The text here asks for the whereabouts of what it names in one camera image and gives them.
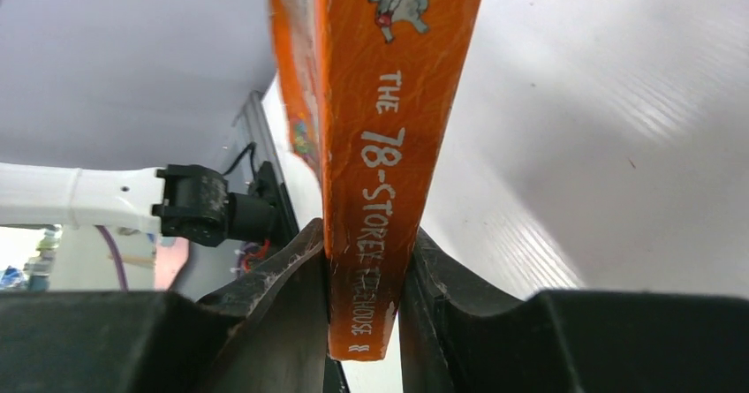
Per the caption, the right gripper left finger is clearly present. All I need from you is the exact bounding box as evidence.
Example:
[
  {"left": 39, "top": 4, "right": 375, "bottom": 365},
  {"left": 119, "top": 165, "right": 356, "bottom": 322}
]
[{"left": 1, "top": 218, "right": 328, "bottom": 392}]

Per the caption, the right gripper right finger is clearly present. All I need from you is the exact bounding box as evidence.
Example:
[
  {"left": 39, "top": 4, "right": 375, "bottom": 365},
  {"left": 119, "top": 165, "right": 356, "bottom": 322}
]
[{"left": 398, "top": 231, "right": 748, "bottom": 392}]

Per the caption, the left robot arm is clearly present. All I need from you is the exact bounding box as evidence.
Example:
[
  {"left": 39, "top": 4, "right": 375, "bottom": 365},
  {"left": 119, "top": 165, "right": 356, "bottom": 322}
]
[{"left": 1, "top": 163, "right": 284, "bottom": 247}]

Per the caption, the orange Treehouse book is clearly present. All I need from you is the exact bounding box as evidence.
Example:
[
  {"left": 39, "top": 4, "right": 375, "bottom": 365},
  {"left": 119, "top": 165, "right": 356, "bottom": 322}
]
[{"left": 269, "top": 0, "right": 481, "bottom": 361}]

